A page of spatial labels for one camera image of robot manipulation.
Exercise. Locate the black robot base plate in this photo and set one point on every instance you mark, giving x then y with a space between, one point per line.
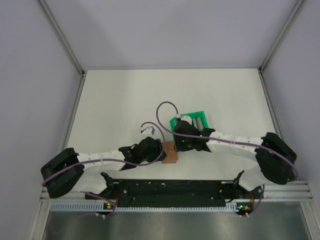
175 193

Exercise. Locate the aluminium frame rail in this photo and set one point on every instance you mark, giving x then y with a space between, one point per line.
296 191

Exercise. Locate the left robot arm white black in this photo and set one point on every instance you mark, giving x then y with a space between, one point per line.
70 171

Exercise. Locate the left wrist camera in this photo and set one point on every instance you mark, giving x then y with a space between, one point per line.
147 132

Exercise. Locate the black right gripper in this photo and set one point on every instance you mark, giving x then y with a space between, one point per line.
178 145

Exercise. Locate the stack of light cards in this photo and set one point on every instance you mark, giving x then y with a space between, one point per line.
198 123

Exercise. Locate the grey slotted cable duct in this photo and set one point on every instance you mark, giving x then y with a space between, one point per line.
103 207

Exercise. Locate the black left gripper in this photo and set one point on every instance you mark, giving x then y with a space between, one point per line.
158 152

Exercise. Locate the green plastic card bin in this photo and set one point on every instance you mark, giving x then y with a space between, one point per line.
198 114

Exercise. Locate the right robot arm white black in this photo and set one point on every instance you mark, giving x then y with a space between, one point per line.
273 157

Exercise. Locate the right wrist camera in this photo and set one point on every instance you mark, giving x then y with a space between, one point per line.
183 117

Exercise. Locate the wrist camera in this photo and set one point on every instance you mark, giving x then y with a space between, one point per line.
183 117
147 132

